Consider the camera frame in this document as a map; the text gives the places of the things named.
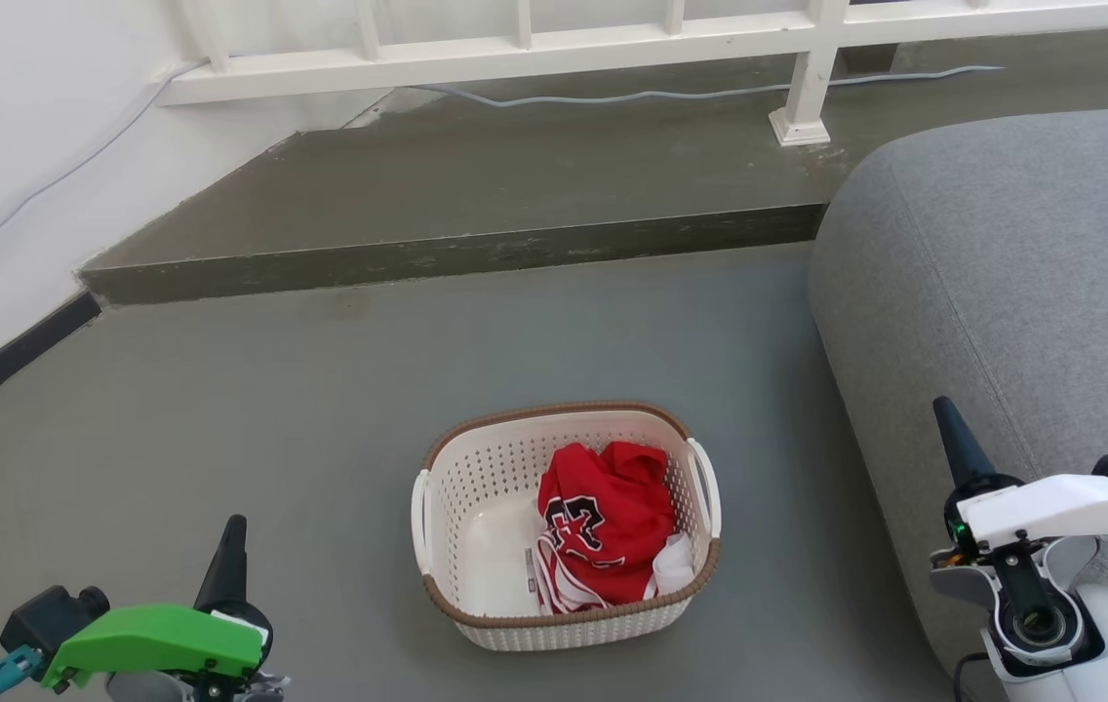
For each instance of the white perforated laundry basket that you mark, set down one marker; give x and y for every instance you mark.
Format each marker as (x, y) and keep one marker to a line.
(486, 507)

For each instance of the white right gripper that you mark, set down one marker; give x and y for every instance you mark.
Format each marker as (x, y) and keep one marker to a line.
(1061, 509)

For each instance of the black baseboard strip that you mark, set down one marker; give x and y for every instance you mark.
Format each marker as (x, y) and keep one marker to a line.
(8, 356)

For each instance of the white wooden railing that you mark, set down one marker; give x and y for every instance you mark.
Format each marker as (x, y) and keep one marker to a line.
(515, 49)

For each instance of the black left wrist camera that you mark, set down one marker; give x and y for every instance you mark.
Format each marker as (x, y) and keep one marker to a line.
(52, 614)

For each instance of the red basketball jersey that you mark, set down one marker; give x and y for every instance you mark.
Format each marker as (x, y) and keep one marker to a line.
(603, 517)

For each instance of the grey fabric sofa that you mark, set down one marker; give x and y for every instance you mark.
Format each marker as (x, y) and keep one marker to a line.
(1003, 253)

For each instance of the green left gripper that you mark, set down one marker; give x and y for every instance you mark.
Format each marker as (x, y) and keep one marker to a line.
(154, 639)

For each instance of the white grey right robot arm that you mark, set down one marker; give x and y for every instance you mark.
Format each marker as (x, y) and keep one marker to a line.
(1061, 614)

